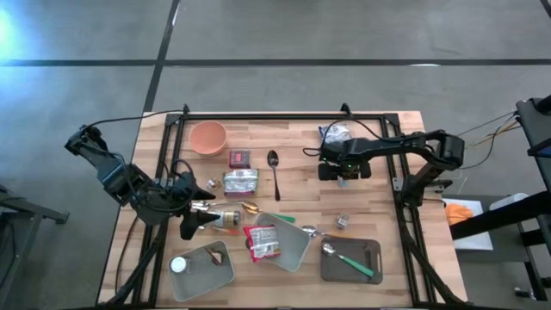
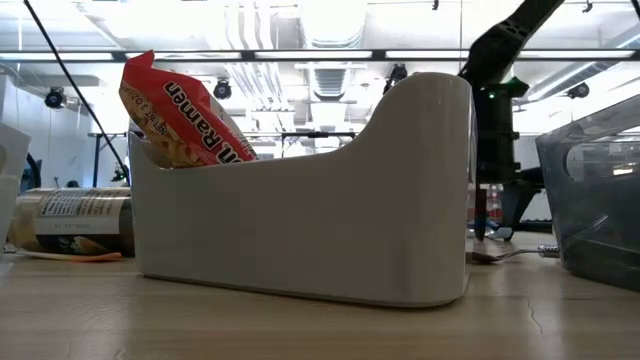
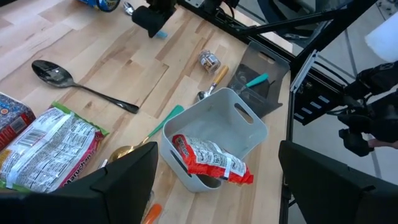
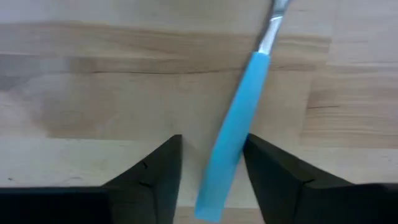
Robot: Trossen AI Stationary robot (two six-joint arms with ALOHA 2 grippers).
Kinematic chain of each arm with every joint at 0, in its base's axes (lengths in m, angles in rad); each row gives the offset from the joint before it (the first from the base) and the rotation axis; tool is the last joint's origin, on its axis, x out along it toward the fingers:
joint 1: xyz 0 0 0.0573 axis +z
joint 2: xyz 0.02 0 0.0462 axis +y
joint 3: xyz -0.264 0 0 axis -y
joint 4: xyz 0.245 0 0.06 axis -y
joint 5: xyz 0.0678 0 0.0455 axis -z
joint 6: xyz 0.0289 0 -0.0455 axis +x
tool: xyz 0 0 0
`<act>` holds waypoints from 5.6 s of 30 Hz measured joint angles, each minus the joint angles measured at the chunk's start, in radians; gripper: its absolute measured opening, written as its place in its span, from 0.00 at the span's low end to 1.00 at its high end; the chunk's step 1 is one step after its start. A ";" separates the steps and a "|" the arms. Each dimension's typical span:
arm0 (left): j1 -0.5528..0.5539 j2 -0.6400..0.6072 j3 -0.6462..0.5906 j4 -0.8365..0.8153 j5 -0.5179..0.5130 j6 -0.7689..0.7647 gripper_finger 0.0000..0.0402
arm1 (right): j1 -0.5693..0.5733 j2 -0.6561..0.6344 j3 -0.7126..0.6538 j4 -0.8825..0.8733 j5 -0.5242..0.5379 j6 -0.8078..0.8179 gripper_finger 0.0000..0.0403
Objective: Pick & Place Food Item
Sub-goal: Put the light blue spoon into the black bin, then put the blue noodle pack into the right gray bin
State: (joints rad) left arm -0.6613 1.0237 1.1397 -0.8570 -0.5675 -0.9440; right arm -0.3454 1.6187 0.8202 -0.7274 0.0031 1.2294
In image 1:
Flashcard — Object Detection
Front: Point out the light grey rectangular bin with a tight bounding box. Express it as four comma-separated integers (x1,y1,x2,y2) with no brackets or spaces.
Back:
167,239,236,302

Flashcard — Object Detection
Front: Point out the yellow cable to cart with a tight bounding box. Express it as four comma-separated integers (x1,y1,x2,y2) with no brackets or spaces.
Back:
464,121,521,150

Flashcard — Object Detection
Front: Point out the dark grey translucent bin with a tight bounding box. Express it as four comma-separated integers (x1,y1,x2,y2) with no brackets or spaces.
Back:
319,235,384,285

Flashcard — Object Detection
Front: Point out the white board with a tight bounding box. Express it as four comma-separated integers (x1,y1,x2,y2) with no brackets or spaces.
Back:
442,197,495,251

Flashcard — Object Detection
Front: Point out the black cable to cart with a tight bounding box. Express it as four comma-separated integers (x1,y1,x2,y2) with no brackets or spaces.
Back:
458,112,520,171

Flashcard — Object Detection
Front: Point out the black diagonal bar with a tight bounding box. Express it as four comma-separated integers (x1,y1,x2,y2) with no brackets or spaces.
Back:
449,190,551,241

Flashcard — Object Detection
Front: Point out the black aluminium table frame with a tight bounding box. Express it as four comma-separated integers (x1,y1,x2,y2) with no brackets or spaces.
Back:
102,102,470,309

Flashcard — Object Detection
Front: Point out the thin dark cable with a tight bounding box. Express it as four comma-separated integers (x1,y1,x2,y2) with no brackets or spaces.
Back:
114,205,145,294

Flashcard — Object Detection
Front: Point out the terracotta bowl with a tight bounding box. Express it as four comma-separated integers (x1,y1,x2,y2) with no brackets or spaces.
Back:
188,120,228,157

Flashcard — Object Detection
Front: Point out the orange cloth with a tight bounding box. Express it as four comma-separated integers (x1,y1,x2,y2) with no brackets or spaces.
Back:
444,202,475,227

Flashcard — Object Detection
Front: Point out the left arm black supply cable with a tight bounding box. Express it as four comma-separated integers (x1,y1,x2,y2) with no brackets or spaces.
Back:
84,102,190,131

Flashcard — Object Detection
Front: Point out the black metal furniture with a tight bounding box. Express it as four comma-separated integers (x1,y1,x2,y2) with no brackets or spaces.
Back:
0,183,71,302

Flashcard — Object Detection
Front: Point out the red ramen packet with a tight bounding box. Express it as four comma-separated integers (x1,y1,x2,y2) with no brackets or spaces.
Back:
243,223,283,264

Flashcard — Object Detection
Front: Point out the green pink ramen packet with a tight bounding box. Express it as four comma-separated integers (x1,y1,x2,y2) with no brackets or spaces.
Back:
222,168,260,198

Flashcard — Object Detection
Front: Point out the white round lid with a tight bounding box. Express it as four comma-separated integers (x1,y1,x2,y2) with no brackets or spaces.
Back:
169,255,189,275

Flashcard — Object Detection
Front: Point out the white plastic box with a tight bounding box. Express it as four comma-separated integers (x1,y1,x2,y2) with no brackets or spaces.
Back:
488,192,530,212

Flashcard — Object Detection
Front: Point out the spoon with wooden handle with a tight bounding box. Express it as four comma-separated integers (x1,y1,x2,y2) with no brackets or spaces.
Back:
300,224,345,239

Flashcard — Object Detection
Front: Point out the pale grey bin with handle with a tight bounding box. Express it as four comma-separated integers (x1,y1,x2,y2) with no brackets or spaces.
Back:
245,212,312,274

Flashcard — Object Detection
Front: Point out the blue ramen packet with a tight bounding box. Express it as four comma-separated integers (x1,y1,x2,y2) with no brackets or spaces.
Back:
318,123,354,146

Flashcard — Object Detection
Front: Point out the left arm black wrist cable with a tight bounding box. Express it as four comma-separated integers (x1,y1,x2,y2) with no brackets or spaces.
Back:
170,158,195,190

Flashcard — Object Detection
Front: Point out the grey cable to cart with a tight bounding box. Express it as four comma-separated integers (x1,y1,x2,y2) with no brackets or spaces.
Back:
456,111,517,138

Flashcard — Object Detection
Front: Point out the silver all-metal spoon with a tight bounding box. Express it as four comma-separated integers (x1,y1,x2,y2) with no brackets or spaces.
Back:
190,199,249,213

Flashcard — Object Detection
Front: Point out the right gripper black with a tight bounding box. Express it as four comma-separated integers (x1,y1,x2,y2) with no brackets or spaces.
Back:
318,159,373,182

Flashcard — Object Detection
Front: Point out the small maroon packet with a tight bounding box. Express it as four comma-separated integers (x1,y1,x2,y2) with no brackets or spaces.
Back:
227,149,252,170

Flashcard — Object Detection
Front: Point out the black equipment cart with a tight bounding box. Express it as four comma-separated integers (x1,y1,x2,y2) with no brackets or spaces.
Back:
515,94,551,302

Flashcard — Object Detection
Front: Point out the dark all-metal spoon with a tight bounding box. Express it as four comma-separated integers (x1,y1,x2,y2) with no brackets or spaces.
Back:
266,149,282,202

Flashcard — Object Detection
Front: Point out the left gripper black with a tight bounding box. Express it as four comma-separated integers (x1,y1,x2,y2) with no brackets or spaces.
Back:
137,170,221,241

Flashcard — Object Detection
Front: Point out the silver spoon green handle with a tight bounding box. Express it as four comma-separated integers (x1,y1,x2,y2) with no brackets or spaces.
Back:
321,242,375,278

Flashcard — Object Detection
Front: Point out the spoon with orange handle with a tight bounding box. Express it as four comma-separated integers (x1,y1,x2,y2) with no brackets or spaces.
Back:
209,225,240,237

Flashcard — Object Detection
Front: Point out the glass herb spice jar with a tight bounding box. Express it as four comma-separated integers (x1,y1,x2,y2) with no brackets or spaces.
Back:
206,209,242,229

